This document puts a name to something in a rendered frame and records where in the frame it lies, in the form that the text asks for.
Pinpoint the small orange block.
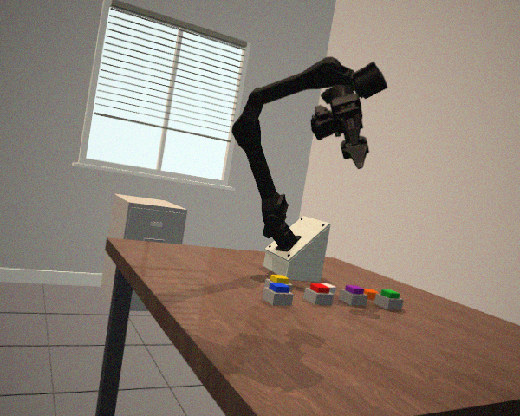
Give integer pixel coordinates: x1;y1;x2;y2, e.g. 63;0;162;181
363;289;379;299

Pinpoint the purple button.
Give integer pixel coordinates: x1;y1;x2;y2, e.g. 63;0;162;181
339;285;367;305

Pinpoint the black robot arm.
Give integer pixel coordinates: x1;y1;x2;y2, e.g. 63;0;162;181
231;56;388;251

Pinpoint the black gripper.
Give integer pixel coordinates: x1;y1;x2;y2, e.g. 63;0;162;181
330;93;368;169

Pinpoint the red button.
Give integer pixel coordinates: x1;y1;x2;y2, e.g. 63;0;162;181
303;283;334;305

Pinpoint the green button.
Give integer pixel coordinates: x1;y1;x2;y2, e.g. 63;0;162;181
374;289;404;309

